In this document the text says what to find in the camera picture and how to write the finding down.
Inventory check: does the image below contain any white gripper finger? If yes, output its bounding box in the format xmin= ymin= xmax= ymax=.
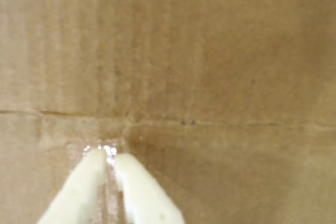
xmin=36 ymin=148 xmax=106 ymax=224
xmin=114 ymin=153 xmax=185 ymax=224

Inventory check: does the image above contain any brown cardboard sheet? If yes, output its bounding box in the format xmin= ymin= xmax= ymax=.
xmin=0 ymin=0 xmax=336 ymax=224

